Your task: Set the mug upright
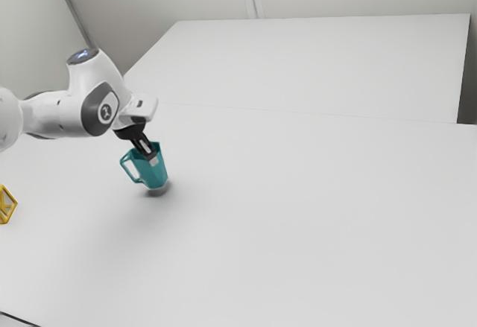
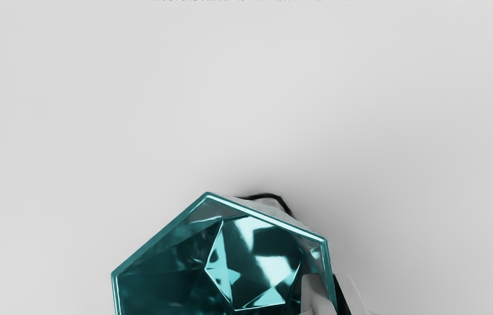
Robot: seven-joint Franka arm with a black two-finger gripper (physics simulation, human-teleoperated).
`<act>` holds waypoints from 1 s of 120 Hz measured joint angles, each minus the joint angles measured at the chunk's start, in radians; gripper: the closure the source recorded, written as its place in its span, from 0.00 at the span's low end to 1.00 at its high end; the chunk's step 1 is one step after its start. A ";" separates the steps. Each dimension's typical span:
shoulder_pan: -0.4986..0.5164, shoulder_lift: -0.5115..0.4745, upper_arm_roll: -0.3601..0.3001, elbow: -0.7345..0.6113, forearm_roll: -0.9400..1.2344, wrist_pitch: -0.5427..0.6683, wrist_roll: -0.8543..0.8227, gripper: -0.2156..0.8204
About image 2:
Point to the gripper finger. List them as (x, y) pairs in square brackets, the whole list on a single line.
[(358, 302)]

